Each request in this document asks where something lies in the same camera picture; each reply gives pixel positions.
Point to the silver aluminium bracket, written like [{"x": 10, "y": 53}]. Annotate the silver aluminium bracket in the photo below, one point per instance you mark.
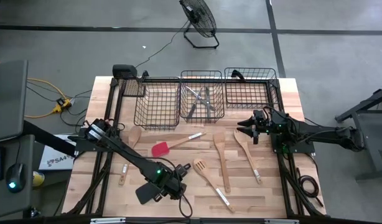
[
  {"x": 107, "y": 220},
  {"x": 281, "y": 221}
]

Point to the wooden spoon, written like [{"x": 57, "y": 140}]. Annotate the wooden spoon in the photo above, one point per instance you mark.
[{"x": 135, "y": 133}]

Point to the black box device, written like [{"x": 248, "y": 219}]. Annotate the black box device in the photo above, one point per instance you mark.
[{"x": 125, "y": 71}]

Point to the black frame clamp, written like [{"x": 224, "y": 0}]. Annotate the black frame clamp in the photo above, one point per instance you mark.
[
  {"x": 145, "y": 75},
  {"x": 237, "y": 75}
]

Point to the grey metal side table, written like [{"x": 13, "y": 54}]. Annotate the grey metal side table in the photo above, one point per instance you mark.
[{"x": 369, "y": 137}]

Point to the white cardboard box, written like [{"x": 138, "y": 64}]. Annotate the white cardboard box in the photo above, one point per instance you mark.
[{"x": 54, "y": 155}]

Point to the yellow round object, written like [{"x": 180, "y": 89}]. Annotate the yellow round object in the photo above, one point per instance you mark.
[{"x": 38, "y": 180}]

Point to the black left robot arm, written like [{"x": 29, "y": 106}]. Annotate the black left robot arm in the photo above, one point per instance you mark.
[{"x": 132, "y": 157}]

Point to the grey flat monitor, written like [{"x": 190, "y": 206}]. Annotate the grey flat monitor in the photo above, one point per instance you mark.
[{"x": 7, "y": 99}]

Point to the wooden flat spatula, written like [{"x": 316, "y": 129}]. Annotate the wooden flat spatula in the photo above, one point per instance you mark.
[{"x": 220, "y": 141}]

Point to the yellow power strip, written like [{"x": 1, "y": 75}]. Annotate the yellow power strip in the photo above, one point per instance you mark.
[{"x": 62, "y": 105}]

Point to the black aluminium table frame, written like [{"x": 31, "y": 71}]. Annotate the black aluminium table frame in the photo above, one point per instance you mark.
[{"x": 109, "y": 102}]

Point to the black nylon turner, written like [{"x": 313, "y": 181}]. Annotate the black nylon turner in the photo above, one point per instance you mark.
[{"x": 147, "y": 193}]

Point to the wooden slotted spatula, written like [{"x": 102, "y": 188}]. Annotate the wooden slotted spatula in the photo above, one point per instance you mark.
[{"x": 201, "y": 166}]

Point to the black floor fan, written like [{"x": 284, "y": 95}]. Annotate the black floor fan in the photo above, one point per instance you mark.
[{"x": 200, "y": 17}]

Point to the black diagonal support bar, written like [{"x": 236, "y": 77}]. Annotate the black diagonal support bar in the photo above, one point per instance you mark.
[{"x": 48, "y": 137}]

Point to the dark grey side desk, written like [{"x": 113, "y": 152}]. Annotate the dark grey side desk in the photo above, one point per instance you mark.
[{"x": 20, "y": 202}]

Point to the wooden spork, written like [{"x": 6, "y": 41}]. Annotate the wooden spork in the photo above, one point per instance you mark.
[{"x": 240, "y": 138}]

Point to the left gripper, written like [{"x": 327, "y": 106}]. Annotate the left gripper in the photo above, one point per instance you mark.
[{"x": 174, "y": 186}]

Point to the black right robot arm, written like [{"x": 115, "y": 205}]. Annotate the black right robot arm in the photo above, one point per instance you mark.
[{"x": 321, "y": 133}]

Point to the black perforated metal plate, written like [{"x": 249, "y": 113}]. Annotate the black perforated metal plate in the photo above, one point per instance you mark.
[{"x": 132, "y": 87}]

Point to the black computer mouse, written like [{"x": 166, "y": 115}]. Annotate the black computer mouse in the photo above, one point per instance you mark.
[{"x": 16, "y": 174}]

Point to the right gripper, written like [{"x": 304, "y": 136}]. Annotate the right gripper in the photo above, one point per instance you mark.
[{"x": 260, "y": 124}]

